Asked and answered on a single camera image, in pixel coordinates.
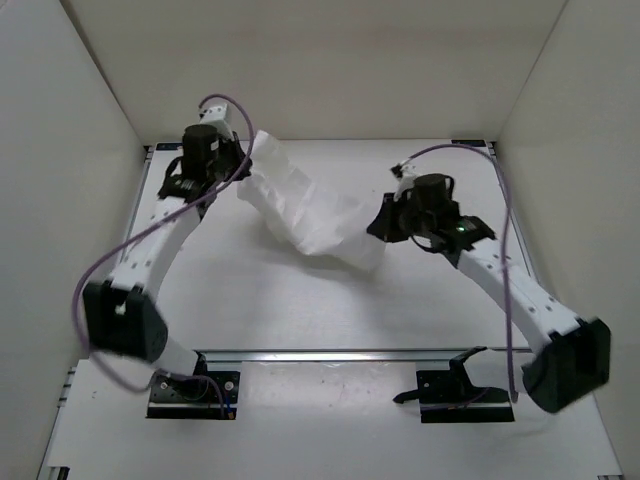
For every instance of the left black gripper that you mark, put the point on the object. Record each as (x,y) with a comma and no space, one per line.
(246,169)

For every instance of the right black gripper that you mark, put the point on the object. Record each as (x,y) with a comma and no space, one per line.
(384,226)

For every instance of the white pleated skirt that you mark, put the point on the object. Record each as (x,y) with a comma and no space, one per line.
(315,218)

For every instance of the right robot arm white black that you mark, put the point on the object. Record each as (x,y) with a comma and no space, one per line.
(568,357)

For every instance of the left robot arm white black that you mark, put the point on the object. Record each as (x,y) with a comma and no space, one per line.
(121,313)

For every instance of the left blue corner label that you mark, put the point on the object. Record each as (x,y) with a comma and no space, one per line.
(169,146)

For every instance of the blue corner label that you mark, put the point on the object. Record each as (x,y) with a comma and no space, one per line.
(470,142)
(169,146)

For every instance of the right blue corner label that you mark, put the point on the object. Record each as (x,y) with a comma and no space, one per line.
(470,142)

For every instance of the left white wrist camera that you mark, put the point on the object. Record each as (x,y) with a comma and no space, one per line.
(217,115)

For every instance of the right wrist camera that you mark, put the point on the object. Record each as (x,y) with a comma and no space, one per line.
(404,173)

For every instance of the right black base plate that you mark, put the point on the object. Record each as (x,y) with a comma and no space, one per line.
(448,396)

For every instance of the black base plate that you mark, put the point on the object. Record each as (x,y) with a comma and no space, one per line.
(216,399)
(448,396)

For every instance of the aluminium front rail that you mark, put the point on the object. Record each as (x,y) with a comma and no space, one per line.
(329,356)

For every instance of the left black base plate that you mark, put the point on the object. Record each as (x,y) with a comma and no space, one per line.
(216,399)

